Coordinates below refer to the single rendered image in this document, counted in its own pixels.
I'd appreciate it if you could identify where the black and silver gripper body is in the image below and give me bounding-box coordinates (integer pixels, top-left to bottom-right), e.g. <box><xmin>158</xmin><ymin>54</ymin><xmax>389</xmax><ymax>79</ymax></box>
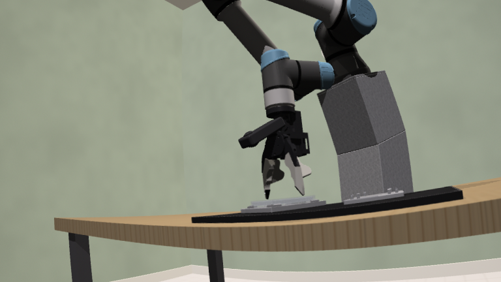
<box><xmin>265</xmin><ymin>106</ymin><xmax>310</xmax><ymax>160</ymax></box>

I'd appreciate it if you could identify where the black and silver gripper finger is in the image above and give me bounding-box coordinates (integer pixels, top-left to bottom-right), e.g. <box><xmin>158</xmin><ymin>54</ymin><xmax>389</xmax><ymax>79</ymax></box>
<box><xmin>284</xmin><ymin>138</ymin><xmax>312</xmax><ymax>196</ymax></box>
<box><xmin>262</xmin><ymin>148</ymin><xmax>284</xmax><ymax>199</ymax></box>

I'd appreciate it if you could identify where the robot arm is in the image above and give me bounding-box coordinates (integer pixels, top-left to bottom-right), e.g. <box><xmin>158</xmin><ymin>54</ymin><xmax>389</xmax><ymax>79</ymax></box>
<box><xmin>202</xmin><ymin>0</ymin><xmax>377</xmax><ymax>149</ymax></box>

